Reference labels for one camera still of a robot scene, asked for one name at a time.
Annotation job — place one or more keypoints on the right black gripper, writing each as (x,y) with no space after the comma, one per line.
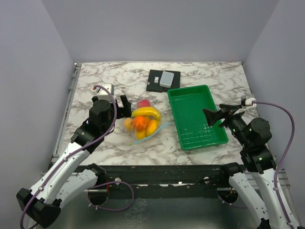
(227,110)

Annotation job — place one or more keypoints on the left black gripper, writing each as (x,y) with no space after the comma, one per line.
(125,111)

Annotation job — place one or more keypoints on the yellow peach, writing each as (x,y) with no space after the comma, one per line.
(128,124)

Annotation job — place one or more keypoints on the orange fruit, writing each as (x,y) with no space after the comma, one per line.
(140,123)

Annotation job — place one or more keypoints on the yellow banana bunch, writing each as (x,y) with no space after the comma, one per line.
(147,111)

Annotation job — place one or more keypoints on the red apple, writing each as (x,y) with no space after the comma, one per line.
(143,103)

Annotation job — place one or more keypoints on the clear zip top bag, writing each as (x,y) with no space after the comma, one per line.
(161,126)

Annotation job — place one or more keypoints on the orange yellow mango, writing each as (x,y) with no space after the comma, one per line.
(152,126)

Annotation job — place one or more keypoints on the green plastic tray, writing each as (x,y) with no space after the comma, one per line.
(193,131)

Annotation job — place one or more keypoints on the yellow lemon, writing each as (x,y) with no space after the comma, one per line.
(140,134)

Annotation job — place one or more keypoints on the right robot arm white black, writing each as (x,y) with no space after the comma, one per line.
(256,181)

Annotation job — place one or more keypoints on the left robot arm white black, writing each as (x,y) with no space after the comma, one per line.
(44,201)

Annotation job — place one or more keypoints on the black flat box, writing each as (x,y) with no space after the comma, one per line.
(153,83)

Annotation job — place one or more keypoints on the grey translucent small case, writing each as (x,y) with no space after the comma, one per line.
(166,79)

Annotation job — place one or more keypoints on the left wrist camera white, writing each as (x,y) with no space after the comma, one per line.
(101,94)

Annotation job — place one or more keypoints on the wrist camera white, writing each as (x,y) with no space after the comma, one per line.
(247,103)
(101,94)

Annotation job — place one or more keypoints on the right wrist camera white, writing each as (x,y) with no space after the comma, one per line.
(247,103)

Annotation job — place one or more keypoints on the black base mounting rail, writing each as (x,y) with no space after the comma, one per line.
(181,181)

